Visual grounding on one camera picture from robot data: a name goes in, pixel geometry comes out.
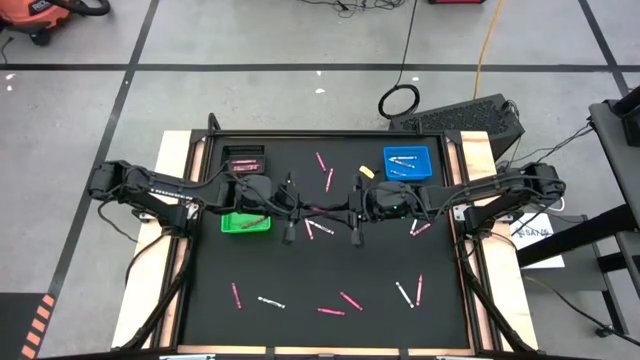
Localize black computer tower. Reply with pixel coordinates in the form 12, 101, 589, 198
388, 93, 526, 162

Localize black vacuum hose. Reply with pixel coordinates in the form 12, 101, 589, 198
47, 0, 112, 17

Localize black metal table frame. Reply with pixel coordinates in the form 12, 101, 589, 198
112, 112, 539, 360

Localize tangled black cables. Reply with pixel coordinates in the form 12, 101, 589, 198
299, 0, 407, 19

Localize white paper sheet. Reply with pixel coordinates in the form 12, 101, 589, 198
508, 213, 567, 270

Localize orange shop vacuum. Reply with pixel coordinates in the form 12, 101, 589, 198
0, 0, 74, 47

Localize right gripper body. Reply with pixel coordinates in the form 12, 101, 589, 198
343, 192, 379, 225

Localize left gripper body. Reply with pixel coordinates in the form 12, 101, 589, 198
271, 192, 307, 224

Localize blue plastic basket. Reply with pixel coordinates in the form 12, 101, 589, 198
382, 144, 434, 183

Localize black hanging cable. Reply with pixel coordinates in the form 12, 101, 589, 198
376, 0, 422, 120

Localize yellow extension cable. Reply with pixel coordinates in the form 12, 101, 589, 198
471, 0, 504, 100

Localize black floor cable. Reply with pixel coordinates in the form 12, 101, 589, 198
522, 274, 640, 347

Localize black metal cart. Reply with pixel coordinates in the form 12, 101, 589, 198
514, 84, 640, 336

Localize black plastic basket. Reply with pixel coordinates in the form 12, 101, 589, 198
220, 144, 268, 176

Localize black table mat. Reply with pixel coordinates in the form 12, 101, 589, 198
180, 135, 471, 350

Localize green plastic basket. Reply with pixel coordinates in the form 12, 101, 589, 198
220, 212, 272, 235

